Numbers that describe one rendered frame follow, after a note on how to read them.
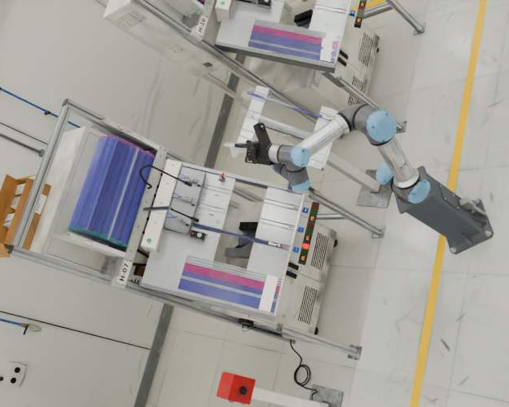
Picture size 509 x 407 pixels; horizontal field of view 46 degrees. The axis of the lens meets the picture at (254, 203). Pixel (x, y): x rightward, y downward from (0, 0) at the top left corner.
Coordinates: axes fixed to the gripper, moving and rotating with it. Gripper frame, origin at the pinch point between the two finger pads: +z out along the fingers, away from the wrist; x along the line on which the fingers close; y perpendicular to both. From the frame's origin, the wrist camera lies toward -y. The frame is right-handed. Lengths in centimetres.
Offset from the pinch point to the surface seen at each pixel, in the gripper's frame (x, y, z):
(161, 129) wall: 151, 24, 205
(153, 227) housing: 13, 52, 63
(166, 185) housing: 25, 32, 66
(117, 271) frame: -9, 71, 65
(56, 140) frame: -25, 7, 89
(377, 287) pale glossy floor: 118, 93, -15
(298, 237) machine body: 100, 69, 31
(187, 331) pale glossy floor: 123, 175, 144
